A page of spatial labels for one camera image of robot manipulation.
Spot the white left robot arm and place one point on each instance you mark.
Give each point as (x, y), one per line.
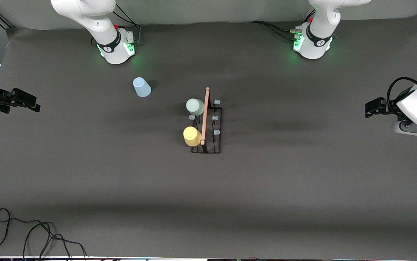
(319, 40)

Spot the dark grey table cover sheet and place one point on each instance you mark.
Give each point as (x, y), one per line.
(230, 199)

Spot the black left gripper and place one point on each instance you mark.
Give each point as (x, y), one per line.
(384, 107)

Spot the pale green plastic cup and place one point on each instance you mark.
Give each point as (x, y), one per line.
(195, 107)

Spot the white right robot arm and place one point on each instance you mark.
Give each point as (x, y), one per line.
(96, 18)

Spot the yellow plastic cup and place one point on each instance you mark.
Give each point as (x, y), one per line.
(192, 136)

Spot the light blue plastic cup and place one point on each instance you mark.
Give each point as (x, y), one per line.
(142, 87)

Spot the aluminium frame profile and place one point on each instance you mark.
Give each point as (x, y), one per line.
(3, 20)

